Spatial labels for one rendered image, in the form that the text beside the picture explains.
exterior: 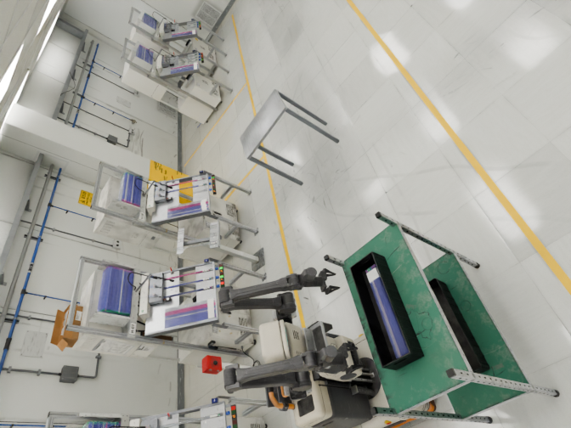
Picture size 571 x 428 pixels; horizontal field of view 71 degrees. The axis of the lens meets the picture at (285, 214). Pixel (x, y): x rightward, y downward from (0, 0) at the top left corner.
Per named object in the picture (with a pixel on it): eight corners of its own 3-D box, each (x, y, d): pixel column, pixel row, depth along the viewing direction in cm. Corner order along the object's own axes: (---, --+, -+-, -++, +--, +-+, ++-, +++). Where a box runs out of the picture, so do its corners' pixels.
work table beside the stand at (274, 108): (339, 141, 447) (285, 107, 402) (301, 186, 476) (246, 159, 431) (326, 121, 479) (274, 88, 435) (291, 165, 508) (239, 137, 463)
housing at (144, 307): (154, 278, 430) (149, 272, 420) (151, 320, 398) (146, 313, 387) (146, 280, 430) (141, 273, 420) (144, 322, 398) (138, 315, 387)
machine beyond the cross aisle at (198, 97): (230, 67, 805) (139, 10, 698) (234, 88, 750) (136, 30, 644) (195, 116, 872) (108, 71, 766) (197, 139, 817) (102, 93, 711)
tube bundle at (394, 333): (369, 272, 226) (364, 270, 224) (378, 265, 223) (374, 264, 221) (400, 359, 193) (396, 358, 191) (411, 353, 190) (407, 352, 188)
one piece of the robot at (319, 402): (359, 431, 287) (268, 428, 241) (341, 357, 323) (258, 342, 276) (396, 416, 270) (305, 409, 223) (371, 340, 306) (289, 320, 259)
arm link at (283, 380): (220, 376, 195) (221, 397, 189) (223, 364, 186) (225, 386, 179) (306, 370, 208) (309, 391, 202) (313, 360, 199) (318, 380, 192)
